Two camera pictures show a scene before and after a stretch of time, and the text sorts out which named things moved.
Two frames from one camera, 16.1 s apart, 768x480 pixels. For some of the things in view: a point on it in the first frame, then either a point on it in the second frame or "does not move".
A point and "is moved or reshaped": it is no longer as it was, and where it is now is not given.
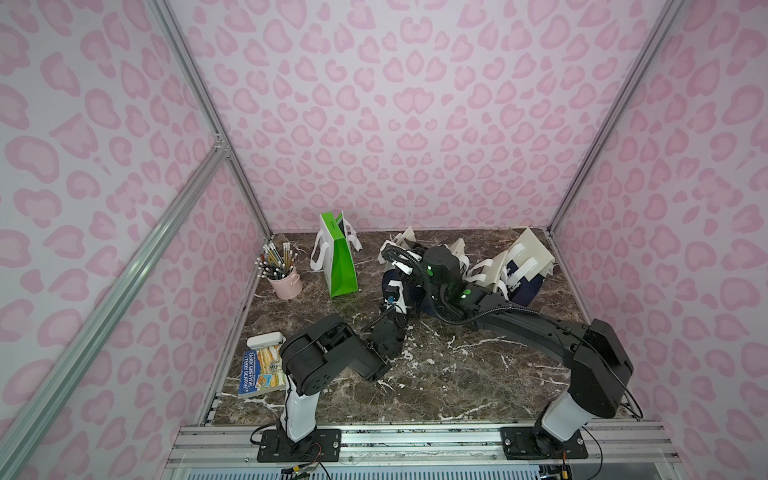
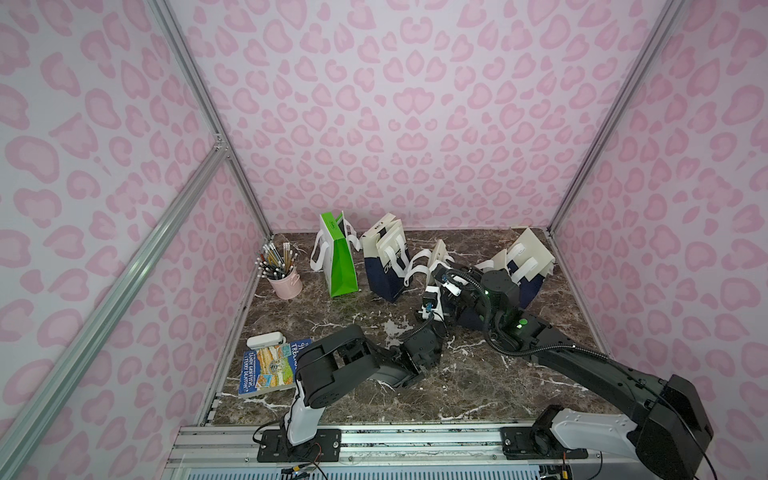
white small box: [266, 340] does not move
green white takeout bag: [333, 251] does not move
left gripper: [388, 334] to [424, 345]
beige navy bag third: [488, 271] does not move
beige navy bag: [404, 238] is moved or reshaped
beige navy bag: [458, 247] is moved or reshaped
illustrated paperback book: [262, 371] does not move
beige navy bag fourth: [525, 265] does not move
